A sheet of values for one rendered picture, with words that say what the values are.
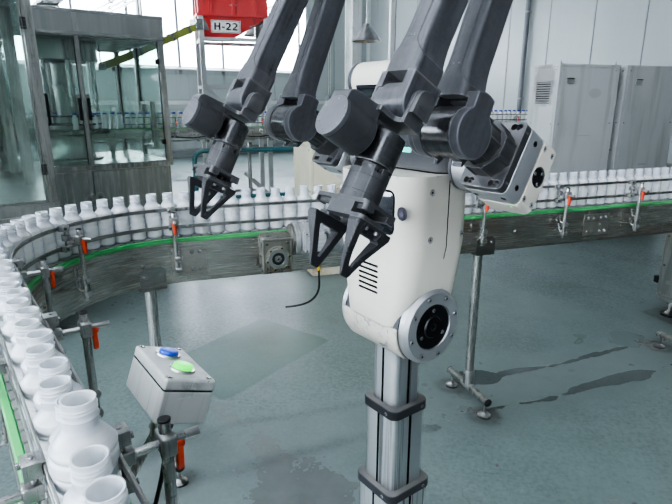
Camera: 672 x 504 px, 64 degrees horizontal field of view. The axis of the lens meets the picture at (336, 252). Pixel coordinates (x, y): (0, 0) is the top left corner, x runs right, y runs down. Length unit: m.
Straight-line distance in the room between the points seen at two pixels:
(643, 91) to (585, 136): 0.88
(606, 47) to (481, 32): 12.85
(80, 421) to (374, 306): 0.63
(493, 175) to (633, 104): 6.15
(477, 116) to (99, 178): 5.14
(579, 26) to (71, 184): 11.42
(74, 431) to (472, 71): 0.69
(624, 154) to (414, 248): 6.12
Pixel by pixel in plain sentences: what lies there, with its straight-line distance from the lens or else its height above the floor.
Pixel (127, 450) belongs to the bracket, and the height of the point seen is 1.08.
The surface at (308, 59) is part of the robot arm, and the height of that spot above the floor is 1.59.
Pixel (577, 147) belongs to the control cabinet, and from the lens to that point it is 6.55.
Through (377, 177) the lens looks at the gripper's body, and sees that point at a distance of 0.71.
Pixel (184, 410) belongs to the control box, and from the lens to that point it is 0.84.
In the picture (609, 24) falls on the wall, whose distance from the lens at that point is 13.75.
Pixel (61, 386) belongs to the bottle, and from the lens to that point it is 0.75.
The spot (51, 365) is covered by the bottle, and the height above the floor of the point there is 1.15.
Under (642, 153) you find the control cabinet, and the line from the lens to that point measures 7.24.
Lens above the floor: 1.50
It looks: 16 degrees down
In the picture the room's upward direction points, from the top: straight up
